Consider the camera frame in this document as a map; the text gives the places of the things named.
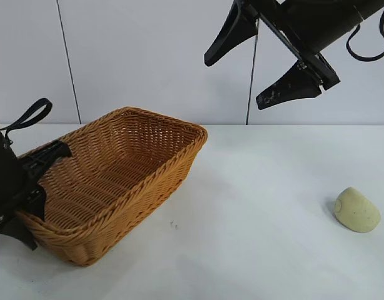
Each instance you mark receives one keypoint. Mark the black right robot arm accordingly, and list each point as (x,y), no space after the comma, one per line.
(371,6)

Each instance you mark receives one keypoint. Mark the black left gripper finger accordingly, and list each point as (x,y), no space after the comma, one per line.
(38,203)
(17,228)

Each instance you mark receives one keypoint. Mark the pale yellow egg yolk pastry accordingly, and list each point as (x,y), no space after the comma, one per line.
(357,212)

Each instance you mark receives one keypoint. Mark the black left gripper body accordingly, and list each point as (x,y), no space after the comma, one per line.
(7,178)

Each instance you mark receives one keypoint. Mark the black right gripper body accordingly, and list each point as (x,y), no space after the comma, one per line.
(320,25)

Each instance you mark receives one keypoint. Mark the woven tan wicker basket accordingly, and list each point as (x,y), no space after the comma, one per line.
(117,187)

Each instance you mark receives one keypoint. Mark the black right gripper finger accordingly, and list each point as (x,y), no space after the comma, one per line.
(235,31)
(292,87)

